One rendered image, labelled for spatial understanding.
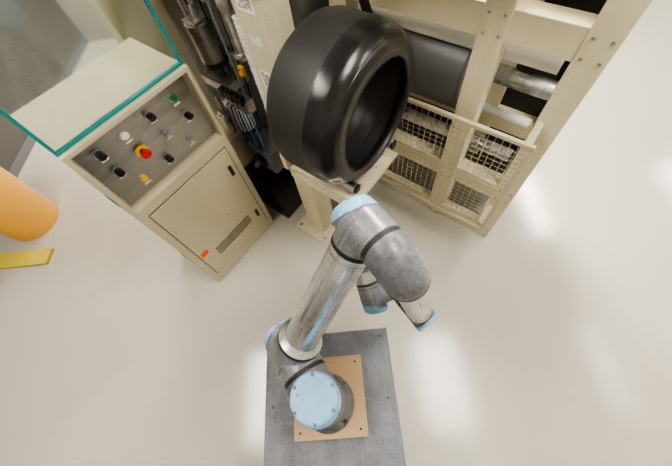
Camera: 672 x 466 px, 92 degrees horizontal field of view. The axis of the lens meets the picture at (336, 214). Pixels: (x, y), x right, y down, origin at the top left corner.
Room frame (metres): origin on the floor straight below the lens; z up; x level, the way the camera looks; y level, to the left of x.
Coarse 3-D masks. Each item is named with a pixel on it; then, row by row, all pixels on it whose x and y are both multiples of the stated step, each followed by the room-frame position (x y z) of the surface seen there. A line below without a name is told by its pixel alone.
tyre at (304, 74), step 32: (320, 32) 0.92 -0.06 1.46; (352, 32) 0.88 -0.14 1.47; (384, 32) 0.90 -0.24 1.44; (288, 64) 0.87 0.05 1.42; (320, 64) 0.82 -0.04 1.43; (352, 64) 0.79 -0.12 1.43; (384, 64) 1.13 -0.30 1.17; (288, 96) 0.80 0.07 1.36; (320, 96) 0.74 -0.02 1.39; (352, 96) 0.74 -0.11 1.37; (384, 96) 1.08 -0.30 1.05; (288, 128) 0.76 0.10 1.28; (320, 128) 0.69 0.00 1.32; (352, 128) 1.05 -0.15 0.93; (384, 128) 0.98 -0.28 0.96; (288, 160) 0.79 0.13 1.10; (320, 160) 0.67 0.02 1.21; (352, 160) 0.88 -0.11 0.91
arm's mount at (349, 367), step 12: (324, 360) 0.16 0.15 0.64; (336, 360) 0.15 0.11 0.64; (348, 360) 0.14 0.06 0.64; (360, 360) 0.13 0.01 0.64; (336, 372) 0.11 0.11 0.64; (348, 372) 0.10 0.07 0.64; (360, 372) 0.09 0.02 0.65; (360, 384) 0.05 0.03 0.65; (360, 396) 0.02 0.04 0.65; (360, 408) -0.02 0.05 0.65; (360, 420) -0.06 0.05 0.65; (300, 432) -0.06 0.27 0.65; (312, 432) -0.07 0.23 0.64; (348, 432) -0.08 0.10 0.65; (360, 432) -0.09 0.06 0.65
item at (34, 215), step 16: (0, 176) 1.66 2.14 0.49; (0, 192) 1.56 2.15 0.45; (16, 192) 1.62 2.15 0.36; (32, 192) 1.70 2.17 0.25; (0, 208) 1.49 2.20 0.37; (16, 208) 1.53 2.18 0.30; (32, 208) 1.58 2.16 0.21; (48, 208) 1.65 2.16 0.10; (0, 224) 1.44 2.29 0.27; (16, 224) 1.47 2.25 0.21; (32, 224) 1.50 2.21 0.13; (48, 224) 1.54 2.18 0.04
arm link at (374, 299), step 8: (376, 280) 0.36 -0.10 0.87; (360, 288) 0.34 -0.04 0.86; (368, 288) 0.34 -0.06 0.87; (376, 288) 0.33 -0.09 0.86; (360, 296) 0.32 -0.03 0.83; (368, 296) 0.31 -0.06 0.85; (376, 296) 0.31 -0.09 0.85; (384, 296) 0.31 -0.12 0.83; (368, 304) 0.29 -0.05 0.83; (376, 304) 0.28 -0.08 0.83; (384, 304) 0.28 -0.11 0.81; (368, 312) 0.27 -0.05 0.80; (376, 312) 0.26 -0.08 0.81
